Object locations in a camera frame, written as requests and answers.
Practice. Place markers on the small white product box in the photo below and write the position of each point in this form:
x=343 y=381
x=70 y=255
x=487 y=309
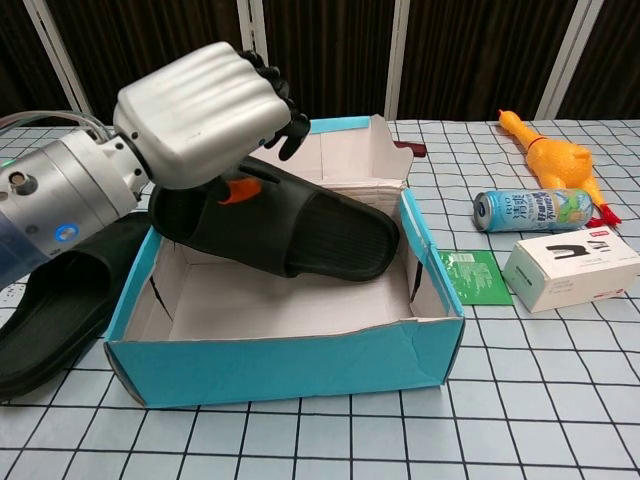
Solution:
x=565 y=280

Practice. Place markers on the light blue shoe box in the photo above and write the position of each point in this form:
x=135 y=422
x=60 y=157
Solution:
x=280 y=360

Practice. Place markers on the blue green drink can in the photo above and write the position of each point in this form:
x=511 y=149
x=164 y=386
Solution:
x=535 y=210

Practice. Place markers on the blue checkered tablecloth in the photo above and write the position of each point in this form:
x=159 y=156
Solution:
x=500 y=400

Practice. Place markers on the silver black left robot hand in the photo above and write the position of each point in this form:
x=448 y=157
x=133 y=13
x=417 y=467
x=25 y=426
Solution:
x=200 y=115

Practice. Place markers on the black curtain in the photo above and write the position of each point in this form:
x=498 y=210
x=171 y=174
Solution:
x=350 y=60

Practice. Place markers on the white metal frame post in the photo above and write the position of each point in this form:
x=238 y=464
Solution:
x=256 y=30
x=60 y=65
x=562 y=60
x=397 y=60

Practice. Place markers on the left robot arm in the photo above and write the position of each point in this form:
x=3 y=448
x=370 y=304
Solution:
x=65 y=200

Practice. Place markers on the black rubber slipper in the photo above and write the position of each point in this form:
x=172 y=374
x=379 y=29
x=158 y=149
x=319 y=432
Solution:
x=325 y=235
x=55 y=310

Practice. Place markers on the green foil packet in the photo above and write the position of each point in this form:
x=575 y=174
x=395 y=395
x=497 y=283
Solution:
x=475 y=280

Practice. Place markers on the yellow rubber chicken toy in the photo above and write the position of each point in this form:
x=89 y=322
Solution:
x=555 y=160

